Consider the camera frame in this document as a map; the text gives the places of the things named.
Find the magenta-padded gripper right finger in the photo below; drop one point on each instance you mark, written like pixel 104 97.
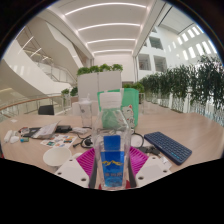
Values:
pixel 151 170

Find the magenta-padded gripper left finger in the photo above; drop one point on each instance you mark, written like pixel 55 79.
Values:
pixel 71 171

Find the clear blue-labelled water bottle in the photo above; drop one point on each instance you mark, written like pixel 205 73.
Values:
pixel 112 161

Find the white sticker sheet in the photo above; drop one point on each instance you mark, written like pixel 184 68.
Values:
pixel 59 140

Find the small black device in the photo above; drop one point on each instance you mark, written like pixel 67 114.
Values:
pixel 63 128

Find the open paper booklet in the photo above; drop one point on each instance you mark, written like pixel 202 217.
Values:
pixel 46 130

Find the small teal item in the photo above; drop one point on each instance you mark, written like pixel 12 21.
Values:
pixel 24 139

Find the black pouch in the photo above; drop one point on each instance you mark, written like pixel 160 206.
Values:
pixel 29 132

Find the clear tumbler with lid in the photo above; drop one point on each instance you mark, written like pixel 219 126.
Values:
pixel 85 113

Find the white computer mouse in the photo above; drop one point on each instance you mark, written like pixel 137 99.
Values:
pixel 14 139

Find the black chair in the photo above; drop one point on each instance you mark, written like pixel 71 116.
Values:
pixel 46 110

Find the green tote bag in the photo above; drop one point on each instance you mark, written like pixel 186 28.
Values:
pixel 131 100

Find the white power strip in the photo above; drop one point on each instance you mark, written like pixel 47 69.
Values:
pixel 8 136

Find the planter with green plants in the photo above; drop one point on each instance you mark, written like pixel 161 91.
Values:
pixel 74 91

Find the white cabinet topped with plants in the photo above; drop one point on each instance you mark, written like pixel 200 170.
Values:
pixel 100 83

